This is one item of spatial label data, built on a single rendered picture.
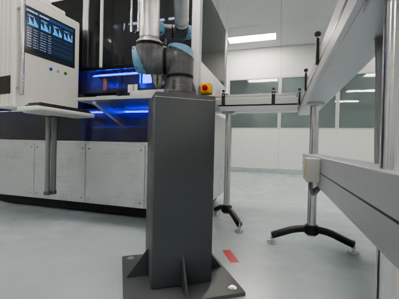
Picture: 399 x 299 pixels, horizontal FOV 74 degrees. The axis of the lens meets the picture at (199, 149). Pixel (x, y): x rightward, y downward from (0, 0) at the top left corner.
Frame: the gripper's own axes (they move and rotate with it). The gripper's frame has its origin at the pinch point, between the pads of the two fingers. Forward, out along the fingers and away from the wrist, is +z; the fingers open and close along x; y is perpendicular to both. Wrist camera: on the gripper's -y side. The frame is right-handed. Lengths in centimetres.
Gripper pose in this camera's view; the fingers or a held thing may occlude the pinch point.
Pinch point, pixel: (157, 87)
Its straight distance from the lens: 162.9
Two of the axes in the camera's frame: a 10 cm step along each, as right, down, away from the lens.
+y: 2.9, -0.2, 9.6
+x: -9.6, -0.4, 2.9
